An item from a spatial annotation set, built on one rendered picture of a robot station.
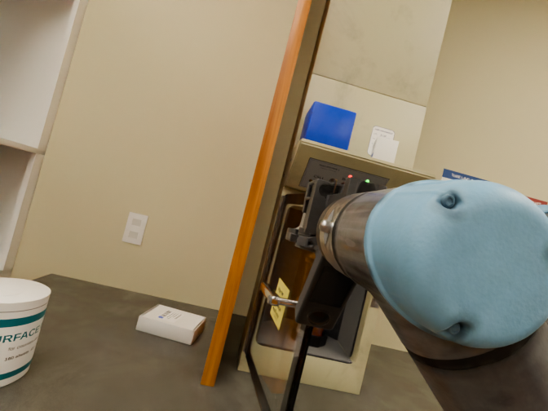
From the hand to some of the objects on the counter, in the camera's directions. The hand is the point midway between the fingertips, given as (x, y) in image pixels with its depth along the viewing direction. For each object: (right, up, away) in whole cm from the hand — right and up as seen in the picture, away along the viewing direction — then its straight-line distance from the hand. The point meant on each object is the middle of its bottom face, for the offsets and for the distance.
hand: (307, 237), depth 48 cm
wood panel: (-22, -34, +43) cm, 59 cm away
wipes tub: (-56, -24, +6) cm, 62 cm away
